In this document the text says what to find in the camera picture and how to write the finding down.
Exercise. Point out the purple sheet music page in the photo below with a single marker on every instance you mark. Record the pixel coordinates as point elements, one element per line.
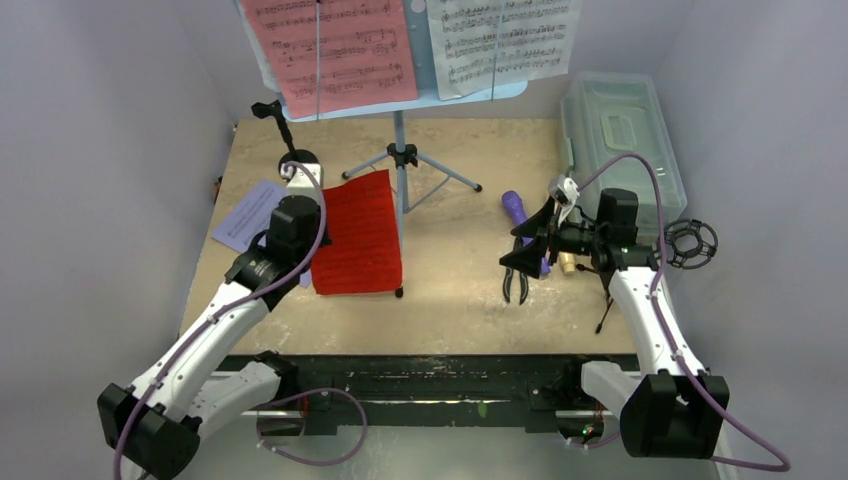
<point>256,220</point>

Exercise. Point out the pink sheet music page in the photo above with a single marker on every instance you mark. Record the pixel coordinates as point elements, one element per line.
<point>328,56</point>

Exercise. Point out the purple microphone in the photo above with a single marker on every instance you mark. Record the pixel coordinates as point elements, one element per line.
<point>514,207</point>

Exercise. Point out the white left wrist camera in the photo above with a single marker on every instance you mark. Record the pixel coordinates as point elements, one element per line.
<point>298,183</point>

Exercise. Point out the black round base mic stand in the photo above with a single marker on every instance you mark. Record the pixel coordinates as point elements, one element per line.
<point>275,110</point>

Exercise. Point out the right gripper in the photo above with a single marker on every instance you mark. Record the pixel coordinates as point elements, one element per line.
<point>549,235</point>

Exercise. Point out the black shock mount tripod stand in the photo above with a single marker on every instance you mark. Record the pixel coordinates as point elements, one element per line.
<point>685,244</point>

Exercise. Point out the cream microphone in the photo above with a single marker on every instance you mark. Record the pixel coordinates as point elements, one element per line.
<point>567,263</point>

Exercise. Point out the red sheet music page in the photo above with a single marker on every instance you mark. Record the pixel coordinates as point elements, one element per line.
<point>364,256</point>

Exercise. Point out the clear plastic storage box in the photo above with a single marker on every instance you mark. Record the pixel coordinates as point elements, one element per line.
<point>605,114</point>

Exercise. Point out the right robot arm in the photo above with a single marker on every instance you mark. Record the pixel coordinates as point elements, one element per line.
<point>663,414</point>

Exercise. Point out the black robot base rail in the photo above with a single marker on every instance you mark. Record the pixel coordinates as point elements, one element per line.
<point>538,393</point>

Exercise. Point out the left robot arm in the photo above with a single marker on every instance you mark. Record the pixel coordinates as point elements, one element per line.
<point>157,423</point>

